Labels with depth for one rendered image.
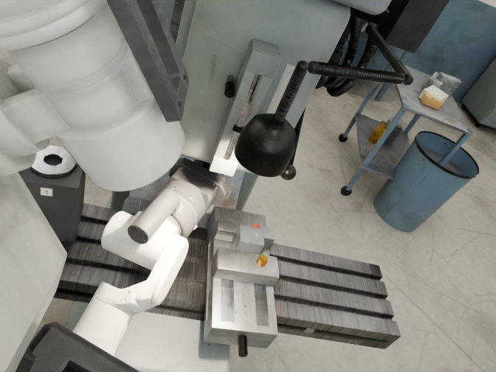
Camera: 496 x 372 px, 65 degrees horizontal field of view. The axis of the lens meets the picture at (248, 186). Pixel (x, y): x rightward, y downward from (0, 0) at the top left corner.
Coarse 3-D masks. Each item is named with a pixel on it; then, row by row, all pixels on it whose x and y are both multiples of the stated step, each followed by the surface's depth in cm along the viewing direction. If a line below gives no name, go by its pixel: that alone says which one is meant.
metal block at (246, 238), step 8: (240, 224) 94; (240, 232) 92; (248, 232) 93; (256, 232) 94; (232, 240) 97; (240, 240) 91; (248, 240) 91; (256, 240) 92; (232, 248) 95; (240, 248) 92; (248, 248) 92; (256, 248) 92
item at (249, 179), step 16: (160, 0) 92; (176, 0) 92; (176, 16) 94; (176, 32) 97; (256, 176) 130; (112, 192) 135; (128, 192) 134; (240, 192) 134; (112, 208) 139; (240, 208) 140
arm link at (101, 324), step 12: (96, 300) 55; (84, 312) 55; (96, 312) 54; (108, 312) 54; (120, 312) 55; (84, 324) 53; (96, 324) 53; (108, 324) 53; (120, 324) 55; (84, 336) 52; (96, 336) 53; (108, 336) 53; (120, 336) 55; (108, 348) 53
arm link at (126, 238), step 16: (144, 208) 65; (160, 208) 58; (176, 208) 62; (112, 224) 59; (128, 224) 59; (144, 224) 55; (160, 224) 58; (176, 224) 63; (192, 224) 65; (112, 240) 59; (128, 240) 58; (144, 240) 56; (160, 240) 58; (128, 256) 59; (144, 256) 58
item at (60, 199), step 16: (48, 160) 83; (64, 160) 82; (32, 176) 78; (48, 176) 79; (64, 176) 81; (80, 176) 82; (32, 192) 79; (48, 192) 80; (64, 192) 80; (80, 192) 86; (48, 208) 83; (64, 208) 83; (80, 208) 93; (64, 224) 87; (64, 240) 91
